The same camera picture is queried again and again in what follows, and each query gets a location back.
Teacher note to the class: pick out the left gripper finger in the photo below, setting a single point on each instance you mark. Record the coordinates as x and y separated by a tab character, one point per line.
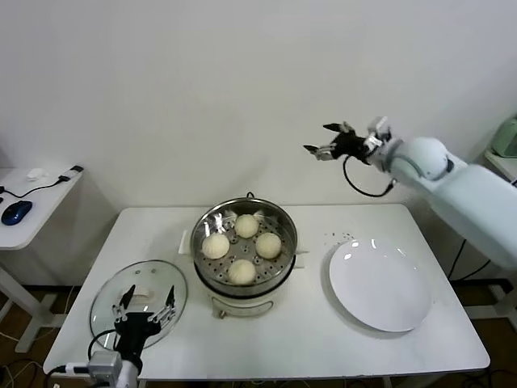
117	313
163	314

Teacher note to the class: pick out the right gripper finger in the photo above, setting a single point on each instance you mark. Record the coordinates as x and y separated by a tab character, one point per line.
325	153
343	126

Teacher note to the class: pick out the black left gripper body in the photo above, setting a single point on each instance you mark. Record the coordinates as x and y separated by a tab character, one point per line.
135	329

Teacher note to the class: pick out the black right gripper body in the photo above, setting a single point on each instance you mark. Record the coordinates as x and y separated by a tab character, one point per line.
350	145

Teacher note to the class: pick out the white steamed baozi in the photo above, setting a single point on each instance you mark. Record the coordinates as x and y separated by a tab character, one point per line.
241	271
215	246
268	245
246	225

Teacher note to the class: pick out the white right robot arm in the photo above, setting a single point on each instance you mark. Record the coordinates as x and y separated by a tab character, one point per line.
464	194

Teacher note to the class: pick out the perforated steel steamer basket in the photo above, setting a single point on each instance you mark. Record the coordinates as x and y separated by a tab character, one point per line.
282	230

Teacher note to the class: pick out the cream electric cooker base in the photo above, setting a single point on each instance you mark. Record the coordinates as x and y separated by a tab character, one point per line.
242	305

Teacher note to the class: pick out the brown crumbs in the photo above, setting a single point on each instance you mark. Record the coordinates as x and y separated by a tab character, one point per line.
341	235

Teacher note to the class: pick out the white side table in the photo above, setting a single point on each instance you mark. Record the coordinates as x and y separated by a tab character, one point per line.
40	210

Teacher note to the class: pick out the white round plate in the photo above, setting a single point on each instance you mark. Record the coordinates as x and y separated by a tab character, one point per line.
375	283

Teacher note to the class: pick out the blue computer mouse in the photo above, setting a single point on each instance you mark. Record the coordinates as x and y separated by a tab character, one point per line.
17	212

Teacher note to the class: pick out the mint green appliance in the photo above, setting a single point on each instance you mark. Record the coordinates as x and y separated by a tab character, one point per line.
508	139

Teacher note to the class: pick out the small white crumpled object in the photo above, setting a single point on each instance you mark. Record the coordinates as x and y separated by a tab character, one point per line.
36	174

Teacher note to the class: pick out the white shelf table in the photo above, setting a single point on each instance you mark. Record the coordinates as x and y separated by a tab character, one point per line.
501	297

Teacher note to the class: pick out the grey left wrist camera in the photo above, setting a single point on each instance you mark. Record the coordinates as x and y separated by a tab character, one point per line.
104	365

